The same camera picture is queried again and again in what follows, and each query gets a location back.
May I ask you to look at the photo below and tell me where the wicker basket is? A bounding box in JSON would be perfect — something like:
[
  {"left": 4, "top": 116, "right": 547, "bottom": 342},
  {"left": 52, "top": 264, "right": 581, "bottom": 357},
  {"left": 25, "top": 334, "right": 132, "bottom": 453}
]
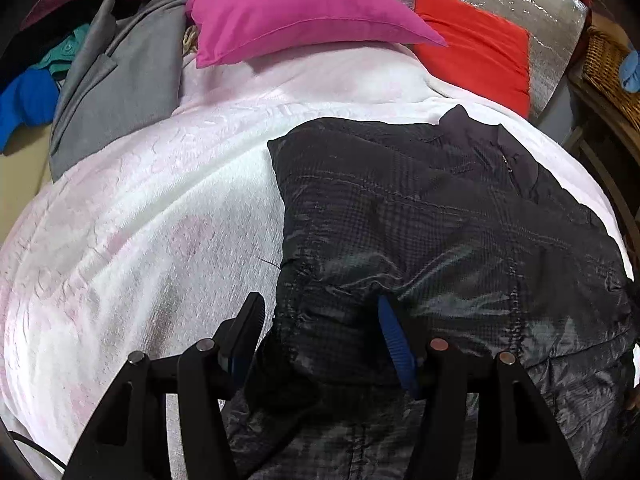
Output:
[{"left": 582, "top": 25, "right": 640, "bottom": 108}]

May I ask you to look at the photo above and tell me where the magenta pillow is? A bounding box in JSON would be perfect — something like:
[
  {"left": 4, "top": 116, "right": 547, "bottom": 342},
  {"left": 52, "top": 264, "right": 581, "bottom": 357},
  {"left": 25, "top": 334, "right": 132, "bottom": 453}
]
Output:
[{"left": 185, "top": 0, "right": 448, "bottom": 68}]

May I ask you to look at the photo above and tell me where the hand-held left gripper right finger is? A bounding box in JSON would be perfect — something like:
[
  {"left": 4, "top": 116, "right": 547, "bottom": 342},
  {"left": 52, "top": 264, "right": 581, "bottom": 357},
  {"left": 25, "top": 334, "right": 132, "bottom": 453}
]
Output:
[{"left": 377, "top": 295, "right": 583, "bottom": 480}]

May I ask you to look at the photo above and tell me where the black quilted jacket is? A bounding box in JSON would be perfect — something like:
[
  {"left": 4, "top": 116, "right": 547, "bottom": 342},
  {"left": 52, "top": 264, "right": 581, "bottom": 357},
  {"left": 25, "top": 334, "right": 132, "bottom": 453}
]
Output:
[{"left": 220, "top": 105, "right": 640, "bottom": 480}]

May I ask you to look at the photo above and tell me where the blue garment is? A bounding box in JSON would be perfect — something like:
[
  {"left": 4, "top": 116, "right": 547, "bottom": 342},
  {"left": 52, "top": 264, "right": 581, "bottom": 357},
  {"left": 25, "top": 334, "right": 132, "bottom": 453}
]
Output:
[{"left": 0, "top": 67, "right": 63, "bottom": 153}]

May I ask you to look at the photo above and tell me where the teal garment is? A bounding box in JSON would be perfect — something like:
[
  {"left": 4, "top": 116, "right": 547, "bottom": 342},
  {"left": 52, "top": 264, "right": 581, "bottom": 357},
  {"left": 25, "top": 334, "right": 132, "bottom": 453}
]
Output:
[{"left": 32, "top": 27, "right": 93, "bottom": 78}]

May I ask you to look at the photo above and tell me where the grey coat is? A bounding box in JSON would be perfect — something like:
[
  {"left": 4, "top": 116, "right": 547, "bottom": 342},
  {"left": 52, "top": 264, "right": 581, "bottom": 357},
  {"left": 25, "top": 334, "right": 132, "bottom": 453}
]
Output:
[{"left": 49, "top": 0, "right": 193, "bottom": 181}]

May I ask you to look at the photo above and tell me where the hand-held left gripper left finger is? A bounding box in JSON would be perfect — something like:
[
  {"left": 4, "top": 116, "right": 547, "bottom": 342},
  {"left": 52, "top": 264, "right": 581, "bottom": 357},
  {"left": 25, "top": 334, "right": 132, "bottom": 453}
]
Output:
[{"left": 62, "top": 292, "right": 266, "bottom": 480}]

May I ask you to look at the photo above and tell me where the wooden table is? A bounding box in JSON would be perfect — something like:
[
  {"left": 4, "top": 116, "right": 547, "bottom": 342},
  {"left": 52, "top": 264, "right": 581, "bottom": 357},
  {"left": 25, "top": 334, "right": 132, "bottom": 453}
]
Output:
[{"left": 567, "top": 72, "right": 640, "bottom": 261}]

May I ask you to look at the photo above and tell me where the blue cloth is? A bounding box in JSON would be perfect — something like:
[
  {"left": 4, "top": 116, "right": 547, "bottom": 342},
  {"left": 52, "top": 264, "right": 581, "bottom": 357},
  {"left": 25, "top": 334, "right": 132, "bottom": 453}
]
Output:
[{"left": 617, "top": 50, "right": 640, "bottom": 93}]

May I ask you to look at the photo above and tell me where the red cushion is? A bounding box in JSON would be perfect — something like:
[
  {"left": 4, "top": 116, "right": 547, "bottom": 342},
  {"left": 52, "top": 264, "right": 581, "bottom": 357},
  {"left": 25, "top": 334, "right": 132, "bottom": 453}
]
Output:
[{"left": 412, "top": 0, "right": 532, "bottom": 118}]

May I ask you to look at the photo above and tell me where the white fleece blanket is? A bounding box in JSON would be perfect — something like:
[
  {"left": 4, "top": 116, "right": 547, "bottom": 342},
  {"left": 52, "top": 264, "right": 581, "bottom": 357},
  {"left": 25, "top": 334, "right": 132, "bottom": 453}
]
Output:
[{"left": 0, "top": 42, "right": 631, "bottom": 480}]

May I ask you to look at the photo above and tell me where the cream leather sofa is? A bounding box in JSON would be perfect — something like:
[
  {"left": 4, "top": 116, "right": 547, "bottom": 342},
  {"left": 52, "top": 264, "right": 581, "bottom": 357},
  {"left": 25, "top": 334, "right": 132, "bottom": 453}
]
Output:
[{"left": 0, "top": 122, "right": 56, "bottom": 251}]

